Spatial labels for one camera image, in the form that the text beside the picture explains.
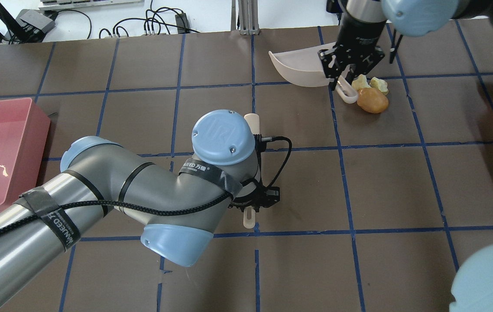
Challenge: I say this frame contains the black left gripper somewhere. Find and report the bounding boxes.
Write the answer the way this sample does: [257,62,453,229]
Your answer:
[227,134,281,213]

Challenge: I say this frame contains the pink plastic bin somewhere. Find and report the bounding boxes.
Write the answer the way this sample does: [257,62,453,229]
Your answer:
[0,97,50,212]

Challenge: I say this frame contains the round brown bread bun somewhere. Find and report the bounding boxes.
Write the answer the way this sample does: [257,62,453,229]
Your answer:
[356,88,389,114]

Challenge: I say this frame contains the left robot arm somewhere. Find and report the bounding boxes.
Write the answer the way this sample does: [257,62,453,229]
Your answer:
[0,109,281,307]

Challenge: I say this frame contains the black power adapter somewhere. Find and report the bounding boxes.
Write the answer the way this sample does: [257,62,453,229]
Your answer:
[16,9,55,36]

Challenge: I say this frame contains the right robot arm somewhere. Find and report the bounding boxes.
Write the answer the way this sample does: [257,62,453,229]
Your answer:
[318,0,493,89]

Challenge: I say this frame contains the yellow bread chunk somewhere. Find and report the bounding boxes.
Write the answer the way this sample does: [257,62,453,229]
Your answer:
[369,77,389,96]
[351,75,371,91]

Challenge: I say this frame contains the white plastic dustpan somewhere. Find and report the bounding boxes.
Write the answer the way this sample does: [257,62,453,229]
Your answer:
[268,43,359,104]

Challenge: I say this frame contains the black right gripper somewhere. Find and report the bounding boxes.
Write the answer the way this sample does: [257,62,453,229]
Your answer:
[318,26,385,90]

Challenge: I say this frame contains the black cables on floor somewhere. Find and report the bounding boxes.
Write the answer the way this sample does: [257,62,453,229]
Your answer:
[47,0,199,39]

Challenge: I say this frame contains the aluminium frame post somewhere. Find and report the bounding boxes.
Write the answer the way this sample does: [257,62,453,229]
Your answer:
[230,0,260,36]

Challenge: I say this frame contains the white hand brush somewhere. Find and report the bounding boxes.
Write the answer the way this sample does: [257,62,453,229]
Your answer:
[243,113,260,229]

